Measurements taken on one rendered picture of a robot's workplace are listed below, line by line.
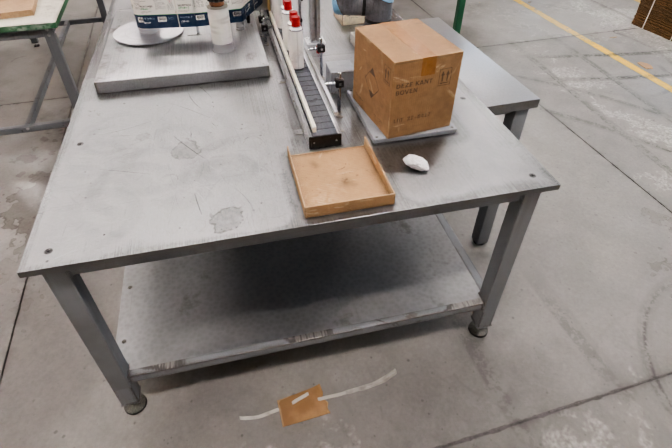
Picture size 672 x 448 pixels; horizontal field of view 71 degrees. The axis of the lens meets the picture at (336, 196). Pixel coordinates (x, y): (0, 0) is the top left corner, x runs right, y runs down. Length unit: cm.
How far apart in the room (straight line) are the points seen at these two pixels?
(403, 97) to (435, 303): 82
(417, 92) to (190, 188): 76
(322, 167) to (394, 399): 94
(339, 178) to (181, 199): 47
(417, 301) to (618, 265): 114
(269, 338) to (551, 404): 108
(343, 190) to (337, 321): 61
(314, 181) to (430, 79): 49
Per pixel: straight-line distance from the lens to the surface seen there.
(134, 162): 162
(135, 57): 221
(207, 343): 183
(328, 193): 138
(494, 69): 219
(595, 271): 259
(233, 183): 145
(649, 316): 252
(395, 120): 156
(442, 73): 156
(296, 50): 192
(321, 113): 165
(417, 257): 206
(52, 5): 328
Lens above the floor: 172
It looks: 41 degrees down
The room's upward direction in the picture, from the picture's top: 1 degrees clockwise
